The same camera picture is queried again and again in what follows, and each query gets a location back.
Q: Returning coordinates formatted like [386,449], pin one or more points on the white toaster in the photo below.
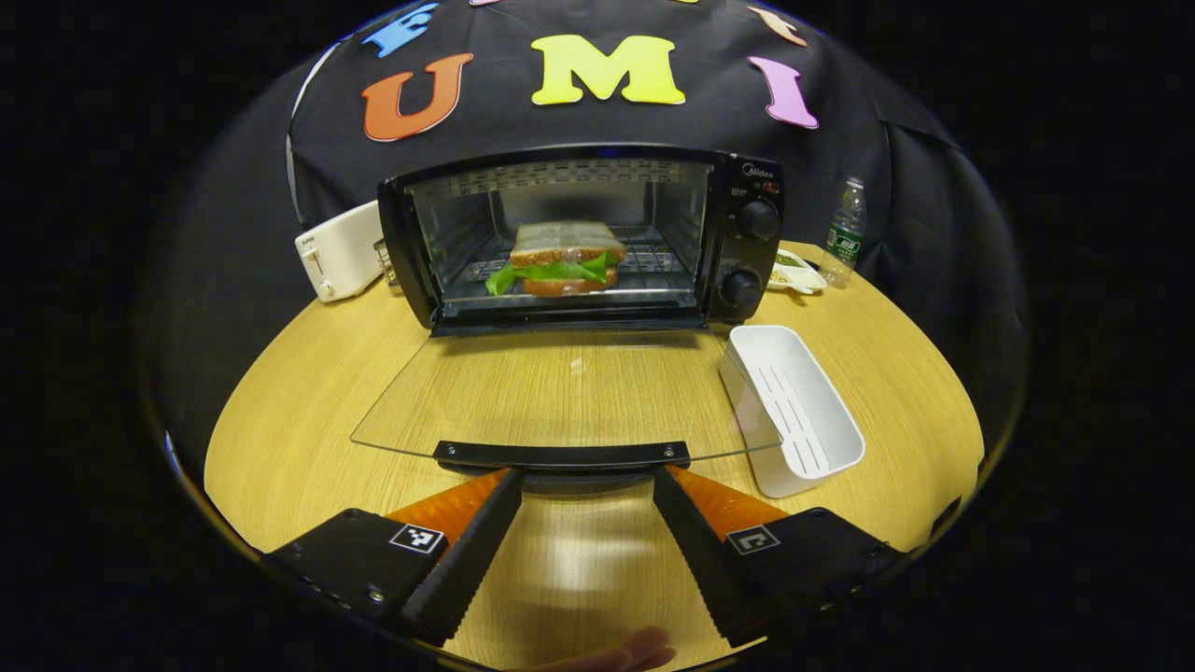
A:
[341,252]

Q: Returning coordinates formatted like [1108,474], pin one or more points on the clear plastic water bottle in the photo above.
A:
[845,238]

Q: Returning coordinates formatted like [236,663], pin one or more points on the white plastic tray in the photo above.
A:
[794,411]

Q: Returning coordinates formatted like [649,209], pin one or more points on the black electric oven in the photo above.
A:
[747,233]

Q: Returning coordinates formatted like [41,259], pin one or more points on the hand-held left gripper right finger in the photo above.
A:
[695,551]

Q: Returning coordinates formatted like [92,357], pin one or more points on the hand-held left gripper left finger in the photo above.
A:
[471,551]

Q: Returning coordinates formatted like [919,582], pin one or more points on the black backdrop cloth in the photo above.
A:
[579,121]

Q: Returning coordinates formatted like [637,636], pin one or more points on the white divided dish of grains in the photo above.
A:
[795,272]

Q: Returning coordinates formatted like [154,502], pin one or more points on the lettuce sandwich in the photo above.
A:
[565,257]

